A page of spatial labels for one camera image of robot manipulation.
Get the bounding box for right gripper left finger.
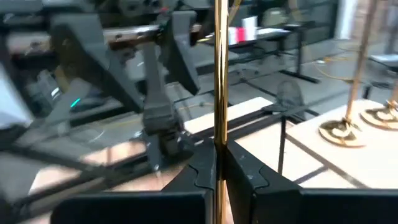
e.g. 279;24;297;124
51;139;218;224

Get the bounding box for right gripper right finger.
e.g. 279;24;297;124
226;141;398;224

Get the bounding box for gold candlestick holder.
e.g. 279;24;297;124
360;83;398;131
318;0;379;147
213;0;230;224

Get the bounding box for black floor fan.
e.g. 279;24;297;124
275;79;307;110

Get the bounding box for black computer mouse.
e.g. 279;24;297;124
60;91;105;113

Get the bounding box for dark grey desk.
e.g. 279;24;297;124
198;26;323;85

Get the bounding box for white and red box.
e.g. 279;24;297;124
228;16;259;45

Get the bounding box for black aluminium table frame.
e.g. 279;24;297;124
183;105;312;147

